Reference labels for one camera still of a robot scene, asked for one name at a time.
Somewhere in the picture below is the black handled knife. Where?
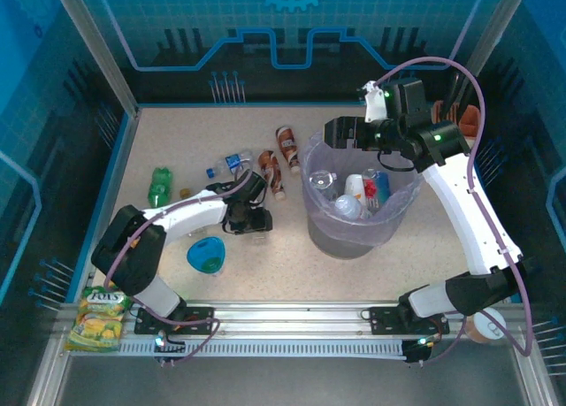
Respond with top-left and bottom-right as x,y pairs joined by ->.
459,76 -> 477,111
444,69 -> 464,111

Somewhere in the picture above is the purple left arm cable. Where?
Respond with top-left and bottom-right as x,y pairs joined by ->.
103,170 -> 254,327

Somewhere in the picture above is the black left connector box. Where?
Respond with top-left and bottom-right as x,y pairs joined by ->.
153,333 -> 187,367

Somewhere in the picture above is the beige orange knife block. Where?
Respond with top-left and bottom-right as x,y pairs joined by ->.
431,99 -> 482,138

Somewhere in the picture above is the paper coffee cup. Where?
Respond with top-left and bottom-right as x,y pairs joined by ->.
468,309 -> 508,345

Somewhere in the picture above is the clear plastic trash bin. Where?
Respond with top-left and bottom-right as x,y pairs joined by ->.
300,129 -> 425,248

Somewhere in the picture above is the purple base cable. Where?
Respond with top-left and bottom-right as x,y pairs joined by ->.
422,321 -> 468,365
143,317 -> 221,365

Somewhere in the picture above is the grey waste bin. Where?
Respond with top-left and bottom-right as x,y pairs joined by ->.
307,215 -> 394,260

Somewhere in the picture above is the blue plastic bowl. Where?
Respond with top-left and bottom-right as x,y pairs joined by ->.
185,236 -> 226,275

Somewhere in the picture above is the black connector box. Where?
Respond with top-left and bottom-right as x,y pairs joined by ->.
404,336 -> 433,366
153,333 -> 187,367

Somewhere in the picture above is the green plastic bottle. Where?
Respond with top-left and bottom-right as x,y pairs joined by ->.
147,166 -> 174,208

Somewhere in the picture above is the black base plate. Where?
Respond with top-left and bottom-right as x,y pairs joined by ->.
134,306 -> 216,336
369,306 -> 450,336

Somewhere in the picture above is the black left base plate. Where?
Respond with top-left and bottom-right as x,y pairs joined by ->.
134,306 -> 216,336

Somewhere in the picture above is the blue label water bottle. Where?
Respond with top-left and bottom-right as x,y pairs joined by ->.
206,149 -> 256,179

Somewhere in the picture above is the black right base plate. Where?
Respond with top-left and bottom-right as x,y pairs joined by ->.
369,306 -> 450,336

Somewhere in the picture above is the green yellow candy bag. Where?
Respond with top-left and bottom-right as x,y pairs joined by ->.
65,286 -> 133,353

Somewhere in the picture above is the black right connector box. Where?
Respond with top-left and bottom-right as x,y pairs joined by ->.
404,336 -> 433,366

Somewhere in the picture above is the aluminium mounting rail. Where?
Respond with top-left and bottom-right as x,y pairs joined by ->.
57,300 -> 530,341

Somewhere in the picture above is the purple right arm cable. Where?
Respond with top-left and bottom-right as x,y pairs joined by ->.
373,57 -> 534,357

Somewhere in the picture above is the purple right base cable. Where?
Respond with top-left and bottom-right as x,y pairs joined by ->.
422,321 -> 468,365

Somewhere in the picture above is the white slotted cable duct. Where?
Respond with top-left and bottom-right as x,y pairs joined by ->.
119,339 -> 409,358

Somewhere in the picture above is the brown coffee drink bottle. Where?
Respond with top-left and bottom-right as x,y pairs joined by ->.
274,126 -> 302,175
257,149 -> 287,202

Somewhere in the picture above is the clear plastic bottle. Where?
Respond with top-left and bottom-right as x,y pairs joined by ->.
309,169 -> 340,202
333,195 -> 372,221

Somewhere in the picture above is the red blue label bottle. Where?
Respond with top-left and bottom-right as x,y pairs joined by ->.
362,169 -> 391,211

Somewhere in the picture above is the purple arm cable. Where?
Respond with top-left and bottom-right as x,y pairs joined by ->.
373,57 -> 534,357
103,170 -> 254,327

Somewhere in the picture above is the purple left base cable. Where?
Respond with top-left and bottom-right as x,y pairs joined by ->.
143,317 -> 221,365

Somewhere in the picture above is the aluminium frame post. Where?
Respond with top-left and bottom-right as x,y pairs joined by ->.
49,0 -> 142,118
463,0 -> 534,78

